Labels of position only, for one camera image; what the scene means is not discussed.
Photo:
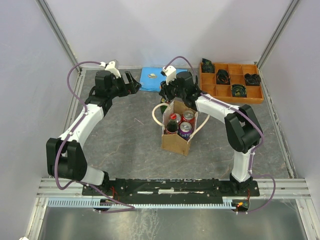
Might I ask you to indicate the light blue cable duct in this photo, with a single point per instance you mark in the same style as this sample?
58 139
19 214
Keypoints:
69 202

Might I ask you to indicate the dark rolled item top-left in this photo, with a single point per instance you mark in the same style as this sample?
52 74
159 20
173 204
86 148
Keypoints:
207 66

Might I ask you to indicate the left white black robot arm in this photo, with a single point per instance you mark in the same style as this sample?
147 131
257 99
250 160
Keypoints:
65 156

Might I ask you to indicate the aluminium frame rail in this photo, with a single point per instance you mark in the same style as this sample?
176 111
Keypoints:
48 14

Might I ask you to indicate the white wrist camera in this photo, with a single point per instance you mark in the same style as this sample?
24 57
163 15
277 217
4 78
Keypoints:
170 73
111 67

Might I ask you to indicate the blue patterned cloth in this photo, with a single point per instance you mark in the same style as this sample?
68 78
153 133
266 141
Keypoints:
151 79

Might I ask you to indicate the dark rolled item centre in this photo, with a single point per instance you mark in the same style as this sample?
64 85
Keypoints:
222 77

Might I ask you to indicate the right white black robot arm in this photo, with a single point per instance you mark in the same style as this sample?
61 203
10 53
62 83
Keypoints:
244 133

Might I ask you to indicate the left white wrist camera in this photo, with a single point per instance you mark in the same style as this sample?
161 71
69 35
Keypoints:
111 67

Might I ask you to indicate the purple soda can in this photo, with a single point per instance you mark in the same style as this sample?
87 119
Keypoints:
185 130

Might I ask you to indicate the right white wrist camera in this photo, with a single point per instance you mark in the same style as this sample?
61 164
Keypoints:
170 73

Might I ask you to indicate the cola bottle red cap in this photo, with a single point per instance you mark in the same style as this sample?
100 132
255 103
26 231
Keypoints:
172 125

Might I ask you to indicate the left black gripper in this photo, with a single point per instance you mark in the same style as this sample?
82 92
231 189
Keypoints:
131 88

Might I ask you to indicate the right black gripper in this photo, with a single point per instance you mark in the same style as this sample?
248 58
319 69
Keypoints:
164 89

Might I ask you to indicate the dark rolled item bottom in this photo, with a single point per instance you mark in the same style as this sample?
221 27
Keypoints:
238 91

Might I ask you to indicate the red cola can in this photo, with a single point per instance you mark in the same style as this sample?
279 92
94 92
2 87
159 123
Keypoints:
178 118
188 116

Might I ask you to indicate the green glass bottle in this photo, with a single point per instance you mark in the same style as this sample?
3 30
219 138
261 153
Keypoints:
163 107

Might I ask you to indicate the dark rolled item right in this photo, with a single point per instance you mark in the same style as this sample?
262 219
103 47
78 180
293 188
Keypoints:
252 79

